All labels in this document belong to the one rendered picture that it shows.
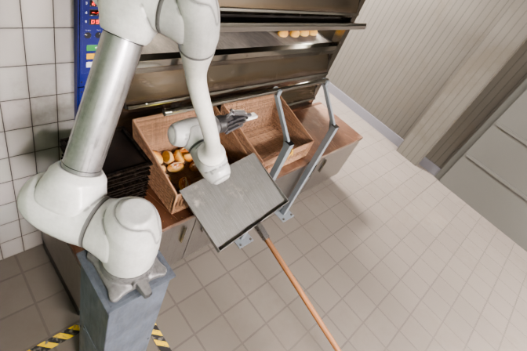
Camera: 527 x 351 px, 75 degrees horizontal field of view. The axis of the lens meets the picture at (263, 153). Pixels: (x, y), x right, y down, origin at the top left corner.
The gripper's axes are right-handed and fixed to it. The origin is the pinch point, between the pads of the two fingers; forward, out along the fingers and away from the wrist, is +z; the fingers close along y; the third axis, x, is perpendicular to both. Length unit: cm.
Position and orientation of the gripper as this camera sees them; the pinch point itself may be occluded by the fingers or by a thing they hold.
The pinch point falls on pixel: (250, 116)
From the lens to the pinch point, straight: 157.1
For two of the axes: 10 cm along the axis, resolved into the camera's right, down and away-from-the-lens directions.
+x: 6.4, 6.5, -4.1
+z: 6.9, -2.5, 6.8
